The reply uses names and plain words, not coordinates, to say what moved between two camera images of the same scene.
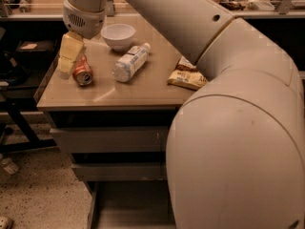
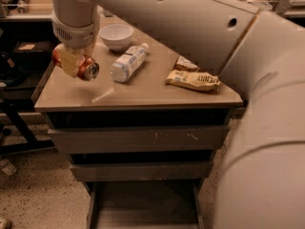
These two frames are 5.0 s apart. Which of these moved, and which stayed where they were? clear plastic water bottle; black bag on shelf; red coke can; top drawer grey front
Moved: red coke can
Stayed: top drawer grey front; clear plastic water bottle; black bag on shelf
